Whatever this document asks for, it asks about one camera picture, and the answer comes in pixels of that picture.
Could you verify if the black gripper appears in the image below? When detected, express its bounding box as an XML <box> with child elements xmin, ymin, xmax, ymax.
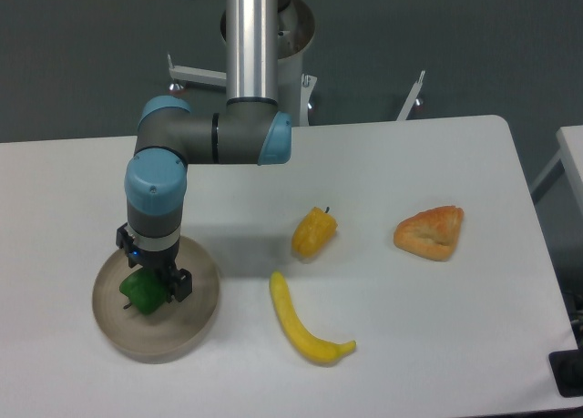
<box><xmin>116</xmin><ymin>223</ymin><xmax>192</xmax><ymax>302</ymax></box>

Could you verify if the green bell pepper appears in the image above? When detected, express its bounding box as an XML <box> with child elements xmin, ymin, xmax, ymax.
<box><xmin>118</xmin><ymin>268</ymin><xmax>169</xmax><ymax>316</ymax></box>

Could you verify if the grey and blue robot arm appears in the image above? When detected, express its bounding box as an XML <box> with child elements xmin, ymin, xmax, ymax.
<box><xmin>116</xmin><ymin>0</ymin><xmax>292</xmax><ymax>301</ymax></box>

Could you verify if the beige round plate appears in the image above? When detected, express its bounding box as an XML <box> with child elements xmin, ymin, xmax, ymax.
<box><xmin>92</xmin><ymin>236</ymin><xmax>220</xmax><ymax>363</ymax></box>

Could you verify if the yellow bell pepper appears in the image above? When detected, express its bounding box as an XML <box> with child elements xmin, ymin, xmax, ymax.
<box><xmin>291</xmin><ymin>207</ymin><xmax>338</xmax><ymax>258</ymax></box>

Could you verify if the yellow banana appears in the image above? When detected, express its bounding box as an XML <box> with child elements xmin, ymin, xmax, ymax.
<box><xmin>269</xmin><ymin>270</ymin><xmax>356</xmax><ymax>366</ymax></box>

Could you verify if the orange pastry bread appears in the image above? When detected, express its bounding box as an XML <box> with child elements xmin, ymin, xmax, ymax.
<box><xmin>393</xmin><ymin>205</ymin><xmax>465</xmax><ymax>261</ymax></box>

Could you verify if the black device at table edge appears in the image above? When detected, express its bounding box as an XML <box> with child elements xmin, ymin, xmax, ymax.
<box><xmin>548</xmin><ymin>349</ymin><xmax>582</xmax><ymax>398</ymax></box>

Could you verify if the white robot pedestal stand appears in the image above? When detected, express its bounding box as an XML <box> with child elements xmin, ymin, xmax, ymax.
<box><xmin>164</xmin><ymin>0</ymin><xmax>427</xmax><ymax>127</ymax></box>

